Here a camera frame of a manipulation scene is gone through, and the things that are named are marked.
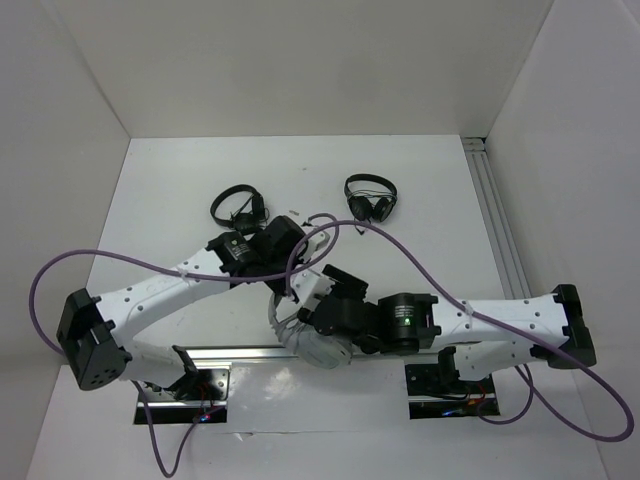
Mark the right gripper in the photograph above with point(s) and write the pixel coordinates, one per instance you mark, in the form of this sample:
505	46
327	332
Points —
345	282

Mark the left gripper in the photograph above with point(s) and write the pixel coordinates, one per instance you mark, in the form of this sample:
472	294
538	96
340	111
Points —
278	285

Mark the white grey headphones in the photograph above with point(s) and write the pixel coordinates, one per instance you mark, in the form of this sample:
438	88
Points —
304	342

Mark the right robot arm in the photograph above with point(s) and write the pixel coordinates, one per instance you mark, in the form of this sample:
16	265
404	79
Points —
468	339

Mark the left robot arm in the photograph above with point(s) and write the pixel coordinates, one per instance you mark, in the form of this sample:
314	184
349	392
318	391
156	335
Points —
97	333

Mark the black headphones left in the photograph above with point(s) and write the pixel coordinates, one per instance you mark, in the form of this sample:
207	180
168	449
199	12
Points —
240	208

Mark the black headphones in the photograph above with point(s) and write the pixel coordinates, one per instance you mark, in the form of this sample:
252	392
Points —
367	205
240	208

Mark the black headphones right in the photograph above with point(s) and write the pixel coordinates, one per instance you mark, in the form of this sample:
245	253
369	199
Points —
367	205

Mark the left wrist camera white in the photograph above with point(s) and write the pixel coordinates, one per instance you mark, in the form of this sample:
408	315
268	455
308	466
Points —
320	240

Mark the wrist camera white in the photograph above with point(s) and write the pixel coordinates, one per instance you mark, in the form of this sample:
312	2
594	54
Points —
310	287
320	240

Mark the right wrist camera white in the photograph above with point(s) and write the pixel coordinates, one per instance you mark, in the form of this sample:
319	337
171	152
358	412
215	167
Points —
310	287

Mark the aluminium rail front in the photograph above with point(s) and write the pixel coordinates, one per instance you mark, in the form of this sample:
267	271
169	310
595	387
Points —
263	354

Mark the aluminium rail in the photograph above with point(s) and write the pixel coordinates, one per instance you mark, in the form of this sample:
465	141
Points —
263	354
506	255

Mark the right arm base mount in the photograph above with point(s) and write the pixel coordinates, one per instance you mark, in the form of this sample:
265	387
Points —
430	398

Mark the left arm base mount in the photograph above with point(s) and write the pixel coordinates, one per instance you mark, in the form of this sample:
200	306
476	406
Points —
205	402

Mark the aluminium rail right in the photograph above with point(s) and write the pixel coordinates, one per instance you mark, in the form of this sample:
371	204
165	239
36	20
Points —
506	255

